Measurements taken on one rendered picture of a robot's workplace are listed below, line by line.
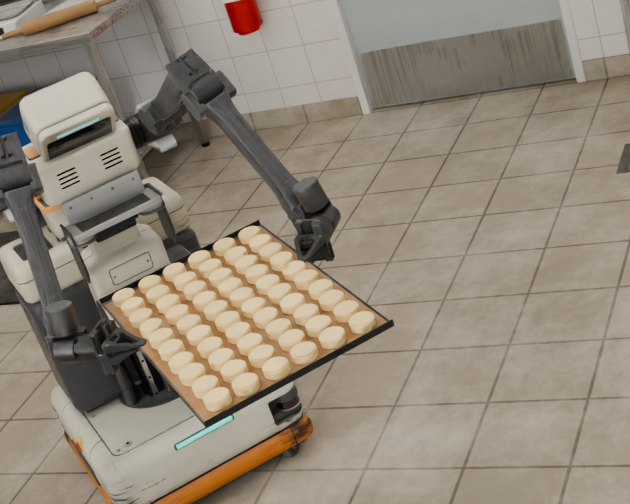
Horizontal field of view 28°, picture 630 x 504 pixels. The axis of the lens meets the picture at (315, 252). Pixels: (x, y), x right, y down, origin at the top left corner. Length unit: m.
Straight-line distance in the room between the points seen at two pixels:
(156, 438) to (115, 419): 0.21
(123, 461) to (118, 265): 0.57
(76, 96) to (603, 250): 1.99
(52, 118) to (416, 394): 1.44
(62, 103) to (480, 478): 1.50
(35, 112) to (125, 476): 1.06
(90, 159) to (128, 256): 0.30
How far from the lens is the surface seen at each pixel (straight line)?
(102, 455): 3.67
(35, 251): 2.74
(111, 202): 3.35
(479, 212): 4.88
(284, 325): 2.40
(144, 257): 3.45
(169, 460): 3.63
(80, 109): 3.23
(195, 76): 2.90
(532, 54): 5.87
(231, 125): 2.86
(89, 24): 5.82
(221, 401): 2.26
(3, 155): 2.82
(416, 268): 4.61
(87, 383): 3.82
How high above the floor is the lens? 2.13
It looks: 25 degrees down
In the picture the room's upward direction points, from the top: 19 degrees counter-clockwise
